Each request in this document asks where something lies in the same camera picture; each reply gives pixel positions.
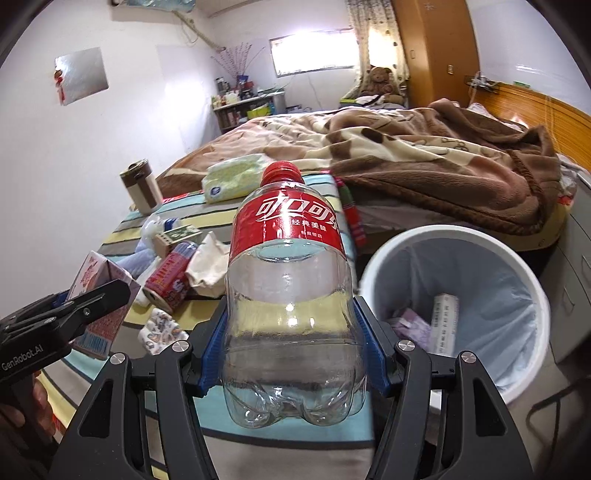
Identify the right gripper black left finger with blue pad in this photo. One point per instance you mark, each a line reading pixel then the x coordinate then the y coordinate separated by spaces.
pixel 107 436

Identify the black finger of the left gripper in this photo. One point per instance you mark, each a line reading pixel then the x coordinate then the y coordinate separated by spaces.
pixel 74 315

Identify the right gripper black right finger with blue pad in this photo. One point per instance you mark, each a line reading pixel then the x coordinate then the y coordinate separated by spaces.
pixel 448 420

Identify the red white milk carton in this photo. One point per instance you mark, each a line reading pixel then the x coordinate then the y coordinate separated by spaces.
pixel 96 270

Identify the patterned paper wrapper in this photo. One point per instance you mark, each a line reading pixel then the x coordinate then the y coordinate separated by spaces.
pixel 159 332

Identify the red drink can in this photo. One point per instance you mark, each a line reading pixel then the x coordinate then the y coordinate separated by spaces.
pixel 167 286

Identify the purple snack packet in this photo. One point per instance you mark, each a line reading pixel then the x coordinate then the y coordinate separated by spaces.
pixel 409 325

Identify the white purple medicine box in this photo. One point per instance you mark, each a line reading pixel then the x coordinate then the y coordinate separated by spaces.
pixel 444 325

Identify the beige cloth drawstring bag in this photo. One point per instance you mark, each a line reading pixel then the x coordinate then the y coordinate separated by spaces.
pixel 207 268

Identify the clear cola bottle red label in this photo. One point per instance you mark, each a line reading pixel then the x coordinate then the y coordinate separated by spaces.
pixel 292 348

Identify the white trash bin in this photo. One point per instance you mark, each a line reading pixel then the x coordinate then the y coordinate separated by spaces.
pixel 499 309

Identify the striped bed sheet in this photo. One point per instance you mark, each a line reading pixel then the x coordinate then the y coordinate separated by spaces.
pixel 340 451

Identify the green white small carton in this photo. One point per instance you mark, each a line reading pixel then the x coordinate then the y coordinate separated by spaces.
pixel 165 242

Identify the white blue plastic bottle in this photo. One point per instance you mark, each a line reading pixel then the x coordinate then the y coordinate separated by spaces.
pixel 154 225

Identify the brown white travel mug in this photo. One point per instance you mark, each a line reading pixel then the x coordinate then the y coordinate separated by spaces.
pixel 141 185

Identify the grey drawer cabinet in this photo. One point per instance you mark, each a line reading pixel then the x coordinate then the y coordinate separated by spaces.
pixel 566 278

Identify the green tissue pack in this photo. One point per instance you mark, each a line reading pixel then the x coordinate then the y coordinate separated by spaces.
pixel 234 178

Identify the brown beige fleece blanket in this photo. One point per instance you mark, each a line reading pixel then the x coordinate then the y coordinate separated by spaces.
pixel 442 158

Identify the decorative branch vase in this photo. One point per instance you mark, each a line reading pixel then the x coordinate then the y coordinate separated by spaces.
pixel 234 61

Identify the wooden headboard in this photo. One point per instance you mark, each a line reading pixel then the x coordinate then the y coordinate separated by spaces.
pixel 569 127

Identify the brown teddy bear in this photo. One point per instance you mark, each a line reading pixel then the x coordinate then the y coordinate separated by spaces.
pixel 381 88

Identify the window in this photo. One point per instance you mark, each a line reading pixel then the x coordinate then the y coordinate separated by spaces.
pixel 313 51

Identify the wooden wardrobe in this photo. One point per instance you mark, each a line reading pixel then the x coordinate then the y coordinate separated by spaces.
pixel 440 48

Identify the patterned curtain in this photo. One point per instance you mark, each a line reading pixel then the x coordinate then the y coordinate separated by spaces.
pixel 379 41

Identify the silver wall poster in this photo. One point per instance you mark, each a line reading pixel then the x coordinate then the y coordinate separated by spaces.
pixel 79 74

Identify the cluttered wall shelf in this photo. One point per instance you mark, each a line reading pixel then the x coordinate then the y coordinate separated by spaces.
pixel 234 106

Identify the wall air conditioner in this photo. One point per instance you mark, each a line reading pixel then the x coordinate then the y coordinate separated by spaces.
pixel 185 6

